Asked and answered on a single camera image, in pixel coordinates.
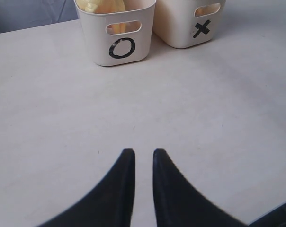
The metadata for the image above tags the grey backdrop curtain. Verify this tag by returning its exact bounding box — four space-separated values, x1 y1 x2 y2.
0 0 78 33

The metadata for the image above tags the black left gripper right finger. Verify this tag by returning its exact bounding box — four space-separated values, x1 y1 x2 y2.
152 148 245 227

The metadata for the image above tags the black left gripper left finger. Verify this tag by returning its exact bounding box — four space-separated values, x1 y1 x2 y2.
40 148 135 227

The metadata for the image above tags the cream bin marked X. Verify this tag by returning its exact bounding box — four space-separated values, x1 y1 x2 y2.
153 0 226 49

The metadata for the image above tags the large yellow rubber chicken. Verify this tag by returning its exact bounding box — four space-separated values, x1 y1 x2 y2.
76 0 109 13

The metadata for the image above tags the cream bin marked O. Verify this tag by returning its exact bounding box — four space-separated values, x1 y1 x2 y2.
75 0 156 66

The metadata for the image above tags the yellow rubber chicken with head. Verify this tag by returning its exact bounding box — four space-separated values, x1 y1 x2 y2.
106 0 127 35

